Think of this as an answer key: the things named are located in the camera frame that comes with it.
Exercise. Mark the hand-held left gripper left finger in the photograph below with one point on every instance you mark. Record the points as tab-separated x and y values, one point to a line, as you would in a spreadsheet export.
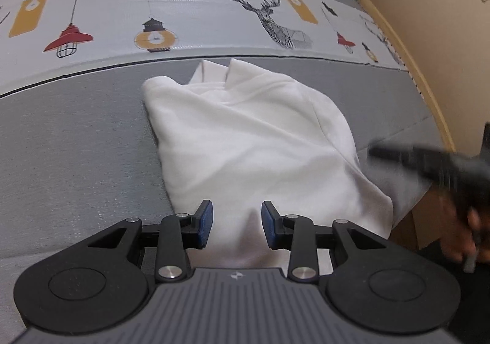
205	224

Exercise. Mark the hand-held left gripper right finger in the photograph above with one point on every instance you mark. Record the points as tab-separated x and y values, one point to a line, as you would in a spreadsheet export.
268	225

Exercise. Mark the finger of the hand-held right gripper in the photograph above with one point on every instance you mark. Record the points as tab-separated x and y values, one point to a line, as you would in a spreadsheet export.
402	155

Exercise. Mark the white garment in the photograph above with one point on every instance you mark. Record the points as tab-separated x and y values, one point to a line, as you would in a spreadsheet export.
260	137

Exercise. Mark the person's right hand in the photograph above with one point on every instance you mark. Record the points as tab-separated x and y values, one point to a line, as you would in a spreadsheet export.
457	229

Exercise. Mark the printed bed sheet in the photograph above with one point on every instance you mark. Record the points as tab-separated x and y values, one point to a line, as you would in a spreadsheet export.
76	137

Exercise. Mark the wooden bed frame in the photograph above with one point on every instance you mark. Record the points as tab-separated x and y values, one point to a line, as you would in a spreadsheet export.
417	64

